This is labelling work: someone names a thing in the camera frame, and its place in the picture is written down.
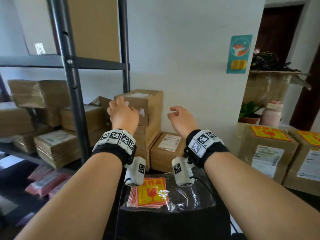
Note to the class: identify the person's left hand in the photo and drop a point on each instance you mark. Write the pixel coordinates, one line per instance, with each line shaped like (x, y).
(123, 117)

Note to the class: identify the person's right hand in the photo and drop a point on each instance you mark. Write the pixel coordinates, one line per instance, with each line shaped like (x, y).
(183, 121)

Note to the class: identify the stack of cardboard boxes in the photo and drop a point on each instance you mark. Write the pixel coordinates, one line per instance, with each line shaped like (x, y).
(167, 159)

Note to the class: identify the pile of cardboard boxes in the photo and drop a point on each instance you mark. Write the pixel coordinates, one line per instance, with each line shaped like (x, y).
(50, 94)

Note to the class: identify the clear plastic bag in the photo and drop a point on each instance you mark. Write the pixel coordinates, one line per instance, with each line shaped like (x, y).
(190, 199)

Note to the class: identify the stack of red yellow stickers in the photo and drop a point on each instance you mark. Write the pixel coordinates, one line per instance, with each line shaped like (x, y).
(150, 194)

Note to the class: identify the single red yellow sticker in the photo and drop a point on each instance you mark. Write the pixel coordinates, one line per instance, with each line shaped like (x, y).
(310, 137)
(270, 133)

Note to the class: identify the large plain cardboard box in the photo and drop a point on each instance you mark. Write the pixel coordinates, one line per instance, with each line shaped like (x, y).
(95, 27)

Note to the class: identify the small cardboard parcel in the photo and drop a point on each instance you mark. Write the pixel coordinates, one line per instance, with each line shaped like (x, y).
(300, 187)

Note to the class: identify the person's right forearm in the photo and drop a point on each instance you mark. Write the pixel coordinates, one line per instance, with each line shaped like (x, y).
(262, 202)

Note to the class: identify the person's left forearm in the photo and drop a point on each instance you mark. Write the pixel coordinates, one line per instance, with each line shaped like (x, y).
(75, 202)

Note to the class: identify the black wristband white markers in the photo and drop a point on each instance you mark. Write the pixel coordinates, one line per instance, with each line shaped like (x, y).
(202, 144)
(117, 138)

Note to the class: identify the potted green plant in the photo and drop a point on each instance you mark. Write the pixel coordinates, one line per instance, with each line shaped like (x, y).
(250, 109)

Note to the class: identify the black metal shelf rack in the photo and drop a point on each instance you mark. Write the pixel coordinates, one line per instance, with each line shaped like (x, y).
(71, 72)

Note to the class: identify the pink water bottle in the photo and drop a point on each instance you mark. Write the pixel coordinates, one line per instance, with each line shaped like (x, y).
(271, 117)

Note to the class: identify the pile of pink packets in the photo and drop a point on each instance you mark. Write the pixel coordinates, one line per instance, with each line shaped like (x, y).
(45, 182)

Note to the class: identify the yellow wall holder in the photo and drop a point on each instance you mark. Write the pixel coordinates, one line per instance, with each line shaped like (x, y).
(238, 64)

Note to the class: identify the teal wall poster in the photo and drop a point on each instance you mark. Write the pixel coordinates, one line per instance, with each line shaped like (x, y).
(235, 57)

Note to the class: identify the thick dark brown door frame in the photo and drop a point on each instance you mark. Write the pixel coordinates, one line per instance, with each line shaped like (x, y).
(307, 102)

